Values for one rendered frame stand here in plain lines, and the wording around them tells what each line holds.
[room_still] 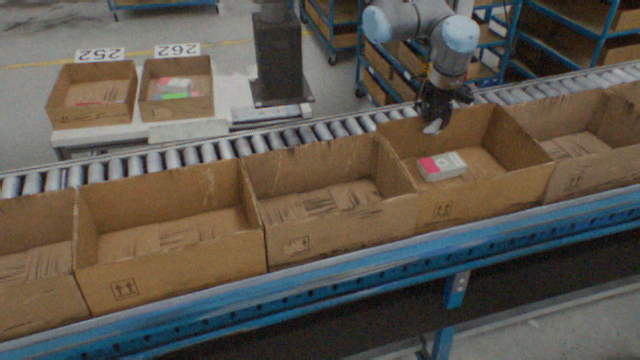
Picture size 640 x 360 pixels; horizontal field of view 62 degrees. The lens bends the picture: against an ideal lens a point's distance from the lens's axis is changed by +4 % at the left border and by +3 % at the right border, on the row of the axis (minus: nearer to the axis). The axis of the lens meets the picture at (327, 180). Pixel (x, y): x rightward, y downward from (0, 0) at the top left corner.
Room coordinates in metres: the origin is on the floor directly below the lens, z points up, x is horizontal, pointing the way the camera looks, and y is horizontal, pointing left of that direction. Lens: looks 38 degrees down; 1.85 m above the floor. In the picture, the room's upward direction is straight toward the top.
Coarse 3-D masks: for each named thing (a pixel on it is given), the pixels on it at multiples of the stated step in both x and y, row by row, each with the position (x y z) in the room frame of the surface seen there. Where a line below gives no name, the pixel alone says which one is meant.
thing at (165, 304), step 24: (624, 192) 1.13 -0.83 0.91; (504, 216) 1.01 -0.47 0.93; (528, 216) 1.04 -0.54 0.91; (408, 240) 0.92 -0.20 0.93; (312, 264) 0.84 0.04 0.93; (336, 264) 0.86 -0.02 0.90; (216, 288) 0.77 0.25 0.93; (240, 288) 0.79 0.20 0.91; (120, 312) 0.70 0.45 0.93; (144, 312) 0.72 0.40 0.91; (48, 336) 0.66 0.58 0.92
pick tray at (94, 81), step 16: (80, 64) 2.08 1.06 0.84; (96, 64) 2.09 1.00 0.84; (112, 64) 2.10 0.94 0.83; (128, 64) 2.12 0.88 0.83; (64, 80) 2.00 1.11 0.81; (80, 80) 2.07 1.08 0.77; (96, 80) 2.09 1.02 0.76; (112, 80) 2.10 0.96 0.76; (128, 80) 2.10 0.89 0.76; (64, 96) 1.93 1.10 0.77; (80, 96) 1.95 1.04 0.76; (96, 96) 1.95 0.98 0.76; (112, 96) 1.95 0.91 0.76; (128, 96) 1.82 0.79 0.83; (48, 112) 1.70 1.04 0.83; (64, 112) 1.71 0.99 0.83; (80, 112) 1.72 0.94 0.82; (96, 112) 1.73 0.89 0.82; (112, 112) 1.74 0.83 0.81; (128, 112) 1.76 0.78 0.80; (64, 128) 1.70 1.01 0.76; (80, 128) 1.71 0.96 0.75
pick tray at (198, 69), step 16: (144, 64) 2.08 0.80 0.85; (160, 64) 2.14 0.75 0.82; (176, 64) 2.15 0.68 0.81; (192, 64) 2.16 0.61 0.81; (208, 64) 2.18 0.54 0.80; (144, 80) 1.99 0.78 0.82; (192, 80) 2.11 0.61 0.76; (208, 80) 2.11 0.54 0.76; (144, 96) 1.91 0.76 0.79; (192, 96) 1.80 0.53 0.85; (208, 96) 1.81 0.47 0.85; (144, 112) 1.76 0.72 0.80; (160, 112) 1.77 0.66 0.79; (176, 112) 1.78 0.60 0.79; (192, 112) 1.79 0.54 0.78; (208, 112) 1.80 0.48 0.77
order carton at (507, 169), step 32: (384, 128) 1.25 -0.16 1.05; (416, 128) 1.29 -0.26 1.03; (448, 128) 1.32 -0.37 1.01; (480, 128) 1.36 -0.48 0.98; (512, 128) 1.27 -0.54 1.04; (416, 160) 1.28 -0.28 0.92; (480, 160) 1.29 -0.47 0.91; (512, 160) 1.23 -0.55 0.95; (544, 160) 1.13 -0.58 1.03; (448, 192) 0.99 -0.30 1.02; (480, 192) 1.03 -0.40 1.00; (512, 192) 1.06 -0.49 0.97; (416, 224) 0.98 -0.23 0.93; (448, 224) 1.02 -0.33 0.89
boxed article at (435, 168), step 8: (456, 152) 1.29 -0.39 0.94; (424, 160) 1.24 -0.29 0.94; (432, 160) 1.25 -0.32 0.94; (440, 160) 1.25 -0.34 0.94; (448, 160) 1.25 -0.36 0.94; (456, 160) 1.25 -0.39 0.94; (424, 168) 1.21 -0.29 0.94; (432, 168) 1.21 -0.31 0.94; (440, 168) 1.21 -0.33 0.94; (448, 168) 1.21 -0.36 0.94; (456, 168) 1.21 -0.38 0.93; (464, 168) 1.22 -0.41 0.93; (424, 176) 1.20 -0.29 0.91; (432, 176) 1.19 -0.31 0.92; (440, 176) 1.20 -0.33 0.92; (448, 176) 1.21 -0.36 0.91
